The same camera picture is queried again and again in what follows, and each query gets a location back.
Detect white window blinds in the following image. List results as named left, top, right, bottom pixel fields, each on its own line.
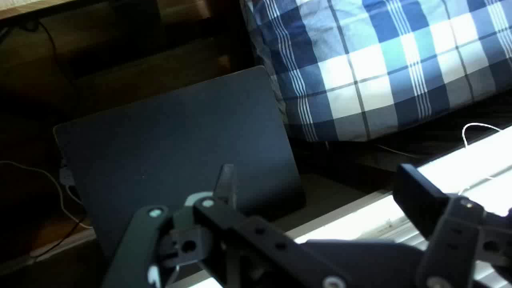
left=182, top=126, right=512, bottom=288

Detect blue white plaid pillow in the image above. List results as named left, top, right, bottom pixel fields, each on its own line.
left=238, top=0, right=512, bottom=142

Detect thin white cable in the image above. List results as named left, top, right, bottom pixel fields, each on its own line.
left=0, top=158, right=92, bottom=231

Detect white blind pull cord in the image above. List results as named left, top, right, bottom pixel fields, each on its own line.
left=459, top=121, right=504, bottom=150

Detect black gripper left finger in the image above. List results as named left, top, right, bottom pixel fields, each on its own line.
left=100, top=163, right=352, bottom=288

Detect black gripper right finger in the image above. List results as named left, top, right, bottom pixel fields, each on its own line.
left=392, top=163, right=512, bottom=288

